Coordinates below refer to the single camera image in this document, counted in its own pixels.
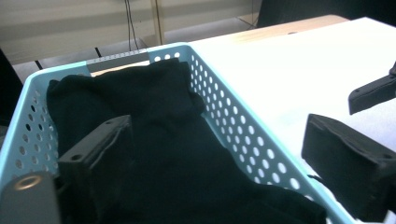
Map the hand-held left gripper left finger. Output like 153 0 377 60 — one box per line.
58 115 134 224

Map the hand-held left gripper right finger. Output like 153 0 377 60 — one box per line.
301 114 396 223

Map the black t-shirt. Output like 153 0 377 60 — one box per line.
46 58 328 224

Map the light blue perforated basket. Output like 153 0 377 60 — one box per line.
0 41 356 224

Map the black curtain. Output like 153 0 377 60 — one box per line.
256 0 396 29
0 48 24 127

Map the beige wooden cabinet counter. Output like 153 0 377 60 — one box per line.
0 0 262 66

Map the black power cable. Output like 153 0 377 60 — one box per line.
124 0 133 50
128 0 139 50

